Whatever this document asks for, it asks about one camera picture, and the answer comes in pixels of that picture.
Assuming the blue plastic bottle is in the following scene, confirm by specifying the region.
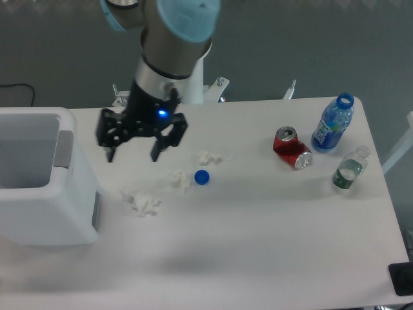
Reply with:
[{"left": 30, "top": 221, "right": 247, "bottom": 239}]
[{"left": 311, "top": 92, "right": 354, "bottom": 153}]

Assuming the white trash can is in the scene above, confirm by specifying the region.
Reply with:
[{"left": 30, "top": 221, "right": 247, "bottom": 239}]
[{"left": 1, "top": 107, "right": 101, "bottom": 246}]

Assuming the crushed red soda can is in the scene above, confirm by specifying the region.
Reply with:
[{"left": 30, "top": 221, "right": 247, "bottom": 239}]
[{"left": 273, "top": 126, "right": 312, "bottom": 170}]

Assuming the white frame at right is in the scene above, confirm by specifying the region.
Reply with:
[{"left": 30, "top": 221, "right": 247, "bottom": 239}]
[{"left": 381, "top": 112, "right": 412, "bottom": 174}]

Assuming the crumpled white tissue left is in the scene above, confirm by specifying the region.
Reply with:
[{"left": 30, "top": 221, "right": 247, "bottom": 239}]
[{"left": 121, "top": 187, "right": 161, "bottom": 218}]

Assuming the clear green label bottle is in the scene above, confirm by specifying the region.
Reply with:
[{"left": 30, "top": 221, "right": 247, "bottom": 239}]
[{"left": 332, "top": 145, "right": 370, "bottom": 190}]

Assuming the black cable on floor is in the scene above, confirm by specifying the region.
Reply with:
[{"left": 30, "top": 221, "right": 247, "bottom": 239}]
[{"left": 0, "top": 83, "right": 35, "bottom": 107}]

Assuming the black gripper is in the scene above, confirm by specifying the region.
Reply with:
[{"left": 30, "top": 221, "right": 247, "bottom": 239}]
[{"left": 96, "top": 83, "right": 188, "bottom": 163}]

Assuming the blue bottle cap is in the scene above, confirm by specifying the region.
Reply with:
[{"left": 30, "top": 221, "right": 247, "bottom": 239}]
[{"left": 194, "top": 169, "right": 210, "bottom": 185}]

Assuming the crumpled white tissue right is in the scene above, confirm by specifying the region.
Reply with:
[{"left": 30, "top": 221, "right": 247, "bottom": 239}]
[{"left": 196, "top": 149, "right": 234, "bottom": 167}]

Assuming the crumpled white tissue middle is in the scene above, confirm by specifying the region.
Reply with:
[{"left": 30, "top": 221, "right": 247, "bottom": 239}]
[{"left": 168, "top": 170, "right": 191, "bottom": 192}]

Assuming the black device at edge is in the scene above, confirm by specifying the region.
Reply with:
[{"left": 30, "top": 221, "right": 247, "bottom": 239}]
[{"left": 388, "top": 262, "right": 413, "bottom": 296}]

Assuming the crumpled white tissue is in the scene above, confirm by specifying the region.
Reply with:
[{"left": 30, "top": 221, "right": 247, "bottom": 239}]
[
  {"left": 121, "top": 187, "right": 161, "bottom": 218},
  {"left": 196, "top": 149, "right": 234, "bottom": 167},
  {"left": 168, "top": 170, "right": 191, "bottom": 192}
]

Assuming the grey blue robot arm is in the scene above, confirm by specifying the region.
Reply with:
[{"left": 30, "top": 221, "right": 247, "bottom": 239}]
[{"left": 96, "top": 1, "right": 221, "bottom": 162}]

